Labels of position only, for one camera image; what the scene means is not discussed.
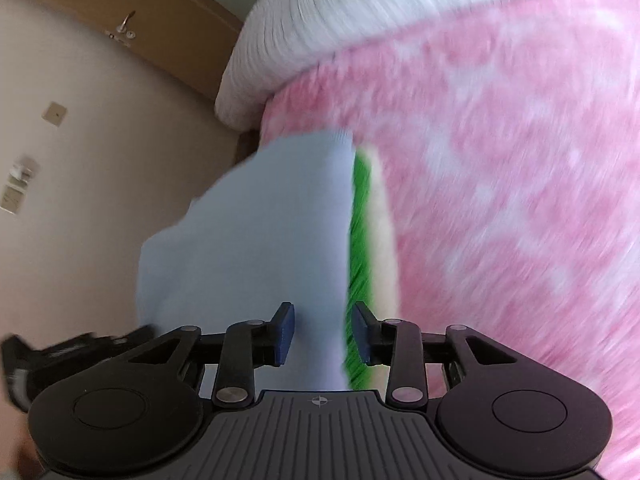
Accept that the light blue shirt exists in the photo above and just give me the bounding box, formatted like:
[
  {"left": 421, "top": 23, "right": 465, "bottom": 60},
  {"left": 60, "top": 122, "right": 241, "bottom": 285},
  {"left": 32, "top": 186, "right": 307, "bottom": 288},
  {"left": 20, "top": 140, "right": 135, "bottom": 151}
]
[{"left": 136, "top": 131, "right": 355, "bottom": 391}]

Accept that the green cream mat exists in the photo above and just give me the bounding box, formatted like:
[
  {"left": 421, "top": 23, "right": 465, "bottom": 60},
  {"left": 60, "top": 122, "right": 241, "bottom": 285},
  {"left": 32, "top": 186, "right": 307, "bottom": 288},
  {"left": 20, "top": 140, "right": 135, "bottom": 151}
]
[{"left": 343, "top": 144, "right": 400, "bottom": 393}]

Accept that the pink rose blanket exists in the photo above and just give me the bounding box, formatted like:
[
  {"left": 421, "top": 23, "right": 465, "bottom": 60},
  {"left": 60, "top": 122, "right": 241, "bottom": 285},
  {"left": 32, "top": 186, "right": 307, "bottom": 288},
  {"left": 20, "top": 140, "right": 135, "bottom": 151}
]
[{"left": 262, "top": 0, "right": 639, "bottom": 479}]

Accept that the striped grey duvet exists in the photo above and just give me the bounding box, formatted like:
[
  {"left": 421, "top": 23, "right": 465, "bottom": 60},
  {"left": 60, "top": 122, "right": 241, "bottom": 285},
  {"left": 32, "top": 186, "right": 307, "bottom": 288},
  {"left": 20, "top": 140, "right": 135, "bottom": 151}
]
[{"left": 214, "top": 0, "right": 637, "bottom": 132}]

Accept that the brown wooden door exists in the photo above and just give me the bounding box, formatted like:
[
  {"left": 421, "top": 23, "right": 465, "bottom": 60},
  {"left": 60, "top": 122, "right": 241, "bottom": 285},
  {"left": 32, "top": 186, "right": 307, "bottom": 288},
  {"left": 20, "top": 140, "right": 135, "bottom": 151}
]
[{"left": 36, "top": 0, "right": 257, "bottom": 99}]

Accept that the beige wall switch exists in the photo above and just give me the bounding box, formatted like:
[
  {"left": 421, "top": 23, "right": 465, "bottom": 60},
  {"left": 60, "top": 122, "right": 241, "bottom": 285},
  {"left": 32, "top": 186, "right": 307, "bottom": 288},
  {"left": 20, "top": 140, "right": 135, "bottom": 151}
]
[{"left": 42, "top": 102, "right": 67, "bottom": 128}]

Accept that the silver door handle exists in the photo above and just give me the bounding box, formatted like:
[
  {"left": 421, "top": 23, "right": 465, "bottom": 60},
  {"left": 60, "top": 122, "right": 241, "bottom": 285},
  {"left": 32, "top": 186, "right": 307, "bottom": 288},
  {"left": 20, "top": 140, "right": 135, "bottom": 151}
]
[{"left": 104, "top": 11, "right": 137, "bottom": 48}]

